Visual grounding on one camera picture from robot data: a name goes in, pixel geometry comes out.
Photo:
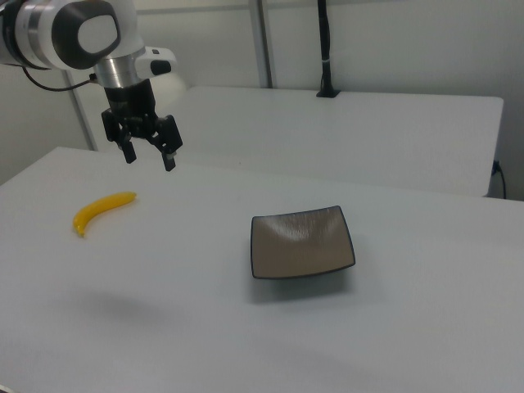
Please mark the black pole with base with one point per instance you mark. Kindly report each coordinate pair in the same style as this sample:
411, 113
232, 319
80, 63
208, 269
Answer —
326, 49

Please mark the grey vertical wall post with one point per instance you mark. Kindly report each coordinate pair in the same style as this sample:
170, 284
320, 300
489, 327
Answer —
262, 45

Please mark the white side table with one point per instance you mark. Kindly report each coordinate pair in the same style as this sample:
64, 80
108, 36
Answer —
348, 135

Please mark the square brown ceramic plate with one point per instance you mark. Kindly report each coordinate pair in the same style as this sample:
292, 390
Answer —
301, 245

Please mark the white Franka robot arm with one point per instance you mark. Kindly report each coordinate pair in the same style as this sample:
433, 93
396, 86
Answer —
49, 32

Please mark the yellow banana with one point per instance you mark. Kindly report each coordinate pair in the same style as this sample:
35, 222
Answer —
98, 206

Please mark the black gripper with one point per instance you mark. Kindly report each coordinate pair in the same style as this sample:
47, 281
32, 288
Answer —
131, 100

